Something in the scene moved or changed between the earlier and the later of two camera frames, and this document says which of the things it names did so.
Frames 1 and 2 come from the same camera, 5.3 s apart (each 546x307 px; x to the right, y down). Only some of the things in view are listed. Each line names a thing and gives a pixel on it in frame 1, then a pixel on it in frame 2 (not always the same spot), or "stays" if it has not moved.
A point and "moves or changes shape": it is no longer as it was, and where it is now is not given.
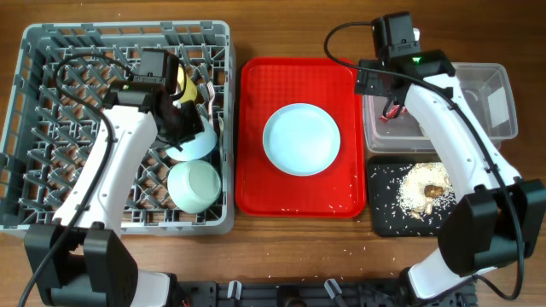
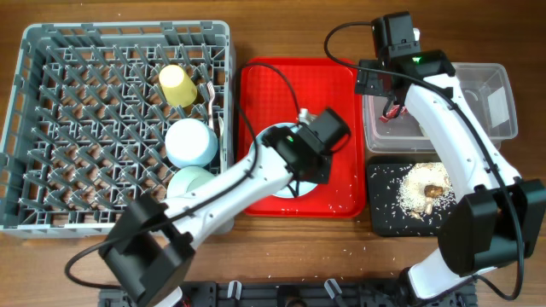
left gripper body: (187, 123) to (322, 174)
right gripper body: (372, 83) stays
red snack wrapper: (392, 112) stays
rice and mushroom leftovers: (426, 190) stays
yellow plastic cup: (190, 91) stays
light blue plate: (301, 139) moves or changes shape
